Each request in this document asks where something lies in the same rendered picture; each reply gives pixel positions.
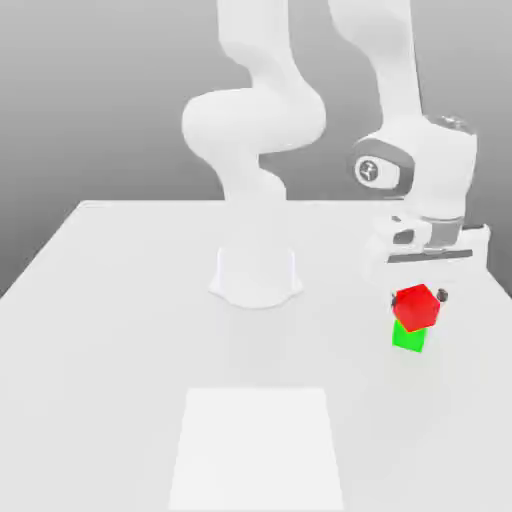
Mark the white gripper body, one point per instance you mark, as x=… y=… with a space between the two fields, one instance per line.
x=430 y=268

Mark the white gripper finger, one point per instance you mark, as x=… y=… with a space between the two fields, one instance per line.
x=394 y=299
x=442 y=295

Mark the small red cube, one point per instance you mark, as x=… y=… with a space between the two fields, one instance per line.
x=416 y=307

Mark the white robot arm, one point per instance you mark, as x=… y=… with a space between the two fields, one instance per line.
x=256 y=120

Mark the small green cube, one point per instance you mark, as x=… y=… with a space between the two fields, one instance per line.
x=407 y=340

